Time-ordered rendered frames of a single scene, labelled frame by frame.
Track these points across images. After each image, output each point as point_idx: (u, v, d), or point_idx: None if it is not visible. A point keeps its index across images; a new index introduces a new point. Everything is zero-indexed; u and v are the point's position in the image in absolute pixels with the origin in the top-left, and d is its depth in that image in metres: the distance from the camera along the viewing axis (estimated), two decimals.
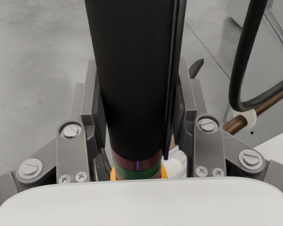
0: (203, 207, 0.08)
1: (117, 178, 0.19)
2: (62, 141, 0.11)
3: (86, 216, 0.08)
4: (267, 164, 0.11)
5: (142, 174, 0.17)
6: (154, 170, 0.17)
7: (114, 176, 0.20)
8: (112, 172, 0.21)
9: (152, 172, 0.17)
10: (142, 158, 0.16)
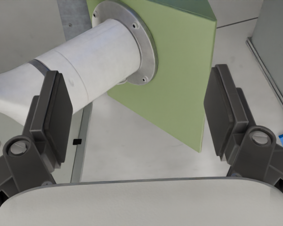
0: (203, 207, 0.08)
1: None
2: (13, 160, 0.11)
3: (86, 216, 0.08)
4: None
5: None
6: None
7: None
8: None
9: None
10: None
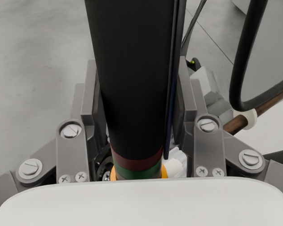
0: (203, 207, 0.08)
1: (117, 177, 0.19)
2: (62, 141, 0.11)
3: (86, 216, 0.08)
4: (267, 164, 0.11)
5: (142, 173, 0.17)
6: (154, 170, 0.17)
7: (114, 176, 0.20)
8: (112, 172, 0.21)
9: (152, 172, 0.17)
10: (142, 158, 0.16)
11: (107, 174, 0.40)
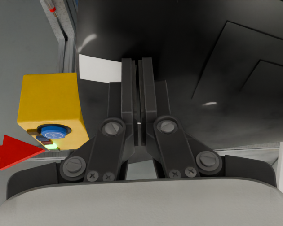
0: (203, 207, 0.08)
1: None
2: (100, 137, 0.11)
3: (86, 216, 0.08)
4: (223, 160, 0.11)
5: None
6: None
7: None
8: None
9: None
10: None
11: None
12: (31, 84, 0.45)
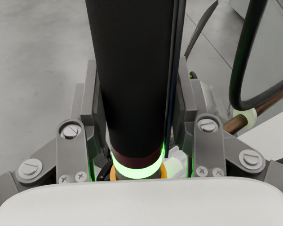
0: (203, 207, 0.08)
1: (117, 176, 0.19)
2: (62, 141, 0.11)
3: (86, 216, 0.08)
4: (267, 164, 0.11)
5: (141, 171, 0.17)
6: (154, 168, 0.17)
7: (114, 174, 0.20)
8: (111, 171, 0.21)
9: (152, 170, 0.17)
10: (142, 156, 0.16)
11: None
12: None
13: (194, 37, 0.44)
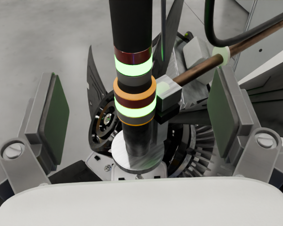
0: (203, 207, 0.08)
1: (119, 79, 0.25)
2: (8, 163, 0.10)
3: (86, 216, 0.08)
4: None
5: (136, 68, 0.24)
6: (145, 67, 0.24)
7: (116, 83, 0.27)
8: (114, 81, 0.27)
9: (144, 69, 0.24)
10: (136, 51, 0.22)
11: (108, 119, 0.46)
12: None
13: None
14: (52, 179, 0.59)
